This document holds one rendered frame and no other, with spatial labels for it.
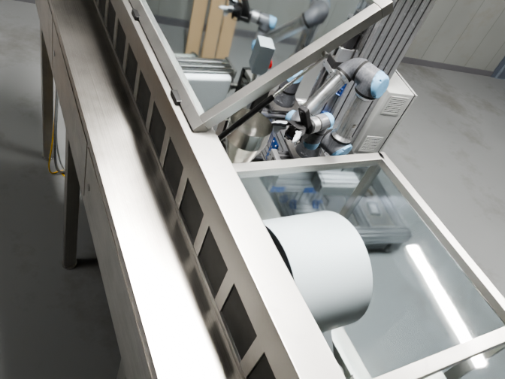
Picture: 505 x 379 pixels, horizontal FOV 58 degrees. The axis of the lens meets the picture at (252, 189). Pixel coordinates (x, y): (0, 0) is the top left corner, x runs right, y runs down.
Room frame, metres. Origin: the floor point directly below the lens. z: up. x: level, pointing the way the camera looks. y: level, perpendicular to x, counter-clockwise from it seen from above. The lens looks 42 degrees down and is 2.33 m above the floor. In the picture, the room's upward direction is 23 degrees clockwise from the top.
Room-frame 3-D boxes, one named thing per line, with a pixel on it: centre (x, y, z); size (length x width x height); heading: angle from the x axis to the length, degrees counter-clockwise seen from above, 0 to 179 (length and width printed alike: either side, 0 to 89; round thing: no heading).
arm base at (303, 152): (2.17, -0.21, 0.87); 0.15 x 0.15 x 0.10
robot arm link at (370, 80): (2.09, -0.32, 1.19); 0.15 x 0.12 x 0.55; 57
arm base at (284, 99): (2.59, 0.04, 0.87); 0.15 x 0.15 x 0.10
